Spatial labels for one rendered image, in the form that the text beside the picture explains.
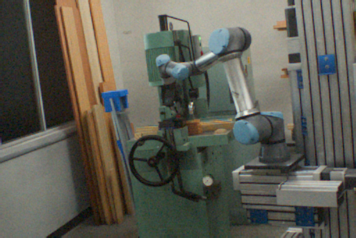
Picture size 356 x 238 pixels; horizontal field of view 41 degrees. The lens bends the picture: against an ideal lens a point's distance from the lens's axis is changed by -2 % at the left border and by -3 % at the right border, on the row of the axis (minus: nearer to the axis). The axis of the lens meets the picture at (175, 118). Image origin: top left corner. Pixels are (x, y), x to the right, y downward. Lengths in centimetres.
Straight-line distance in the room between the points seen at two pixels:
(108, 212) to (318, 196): 252
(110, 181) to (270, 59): 207
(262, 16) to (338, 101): 290
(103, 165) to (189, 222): 153
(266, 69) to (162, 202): 258
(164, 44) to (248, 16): 239
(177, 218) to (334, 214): 93
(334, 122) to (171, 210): 111
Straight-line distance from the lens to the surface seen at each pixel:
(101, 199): 437
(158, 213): 293
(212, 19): 521
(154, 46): 285
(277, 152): 227
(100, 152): 422
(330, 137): 237
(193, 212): 286
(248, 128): 213
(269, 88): 513
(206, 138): 273
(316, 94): 235
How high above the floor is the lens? 133
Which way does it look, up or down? 7 degrees down
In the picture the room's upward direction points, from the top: 7 degrees counter-clockwise
